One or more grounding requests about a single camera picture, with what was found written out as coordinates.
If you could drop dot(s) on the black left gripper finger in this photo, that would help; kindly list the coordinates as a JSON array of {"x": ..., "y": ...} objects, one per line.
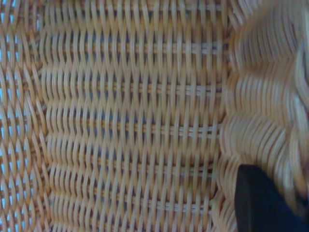
[{"x": 258, "y": 207}]

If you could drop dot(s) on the light brown wicker basket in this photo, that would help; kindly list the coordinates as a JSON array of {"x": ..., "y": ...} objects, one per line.
[{"x": 132, "y": 116}]

